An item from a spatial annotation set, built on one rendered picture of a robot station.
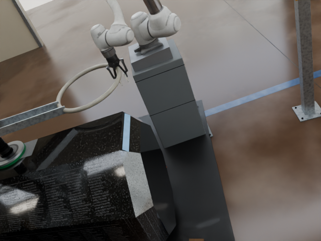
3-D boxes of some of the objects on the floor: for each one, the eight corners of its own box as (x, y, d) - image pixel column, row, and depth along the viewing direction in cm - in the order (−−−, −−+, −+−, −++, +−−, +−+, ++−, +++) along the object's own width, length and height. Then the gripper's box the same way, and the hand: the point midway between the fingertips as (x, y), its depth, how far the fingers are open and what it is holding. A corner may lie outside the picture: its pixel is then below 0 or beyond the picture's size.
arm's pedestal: (152, 122, 330) (123, 54, 283) (199, 106, 327) (177, 33, 280) (159, 155, 290) (126, 81, 243) (213, 136, 286) (189, 58, 240)
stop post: (326, 115, 263) (323, -19, 200) (300, 122, 267) (290, -8, 203) (315, 102, 279) (310, -27, 216) (292, 108, 283) (280, -17, 219)
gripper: (119, 47, 219) (133, 75, 233) (97, 59, 217) (112, 87, 231) (123, 50, 213) (137, 79, 227) (100, 63, 211) (115, 91, 225)
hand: (123, 79), depth 227 cm, fingers closed on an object, 4 cm apart
